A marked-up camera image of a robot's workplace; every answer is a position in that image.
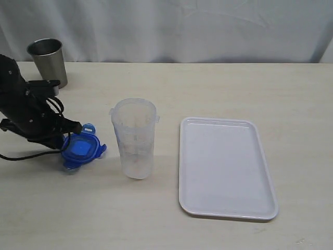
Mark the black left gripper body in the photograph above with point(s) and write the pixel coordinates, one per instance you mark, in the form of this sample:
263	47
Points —
28	114

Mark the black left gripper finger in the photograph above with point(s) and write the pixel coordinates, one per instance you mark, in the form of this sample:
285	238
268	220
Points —
52	141
62	125

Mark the blue plastic lid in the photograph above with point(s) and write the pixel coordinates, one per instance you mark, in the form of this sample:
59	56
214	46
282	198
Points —
81	149

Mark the stainless steel cup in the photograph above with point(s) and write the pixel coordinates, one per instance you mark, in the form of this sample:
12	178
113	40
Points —
48	58

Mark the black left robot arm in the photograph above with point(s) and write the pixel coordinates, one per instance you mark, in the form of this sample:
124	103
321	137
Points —
11	75

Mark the clear plastic tall container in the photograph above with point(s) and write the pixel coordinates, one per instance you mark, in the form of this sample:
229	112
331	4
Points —
134	121

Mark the white backdrop curtain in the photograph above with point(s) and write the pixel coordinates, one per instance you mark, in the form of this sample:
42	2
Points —
173	31

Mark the white rectangular tray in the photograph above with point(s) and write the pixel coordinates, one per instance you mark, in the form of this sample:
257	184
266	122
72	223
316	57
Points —
223	172

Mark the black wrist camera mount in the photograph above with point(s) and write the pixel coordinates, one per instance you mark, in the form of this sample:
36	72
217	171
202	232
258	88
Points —
44	88

